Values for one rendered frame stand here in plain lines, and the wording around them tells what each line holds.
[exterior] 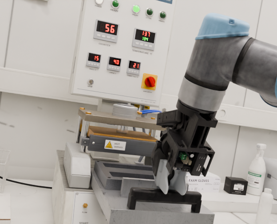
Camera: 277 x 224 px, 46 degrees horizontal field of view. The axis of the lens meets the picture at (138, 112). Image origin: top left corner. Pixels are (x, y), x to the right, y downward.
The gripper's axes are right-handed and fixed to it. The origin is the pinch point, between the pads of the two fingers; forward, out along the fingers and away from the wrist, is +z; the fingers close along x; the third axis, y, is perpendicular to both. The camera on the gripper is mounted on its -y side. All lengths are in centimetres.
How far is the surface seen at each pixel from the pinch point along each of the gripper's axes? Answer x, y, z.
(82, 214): -12.6, -11.7, 18.1
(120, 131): -1.1, -37.5, 7.5
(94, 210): -9.7, -12.5, 17.2
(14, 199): -30, -47, 44
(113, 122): -5.4, -31.7, 1.7
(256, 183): 78, -60, 38
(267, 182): 86, -62, 38
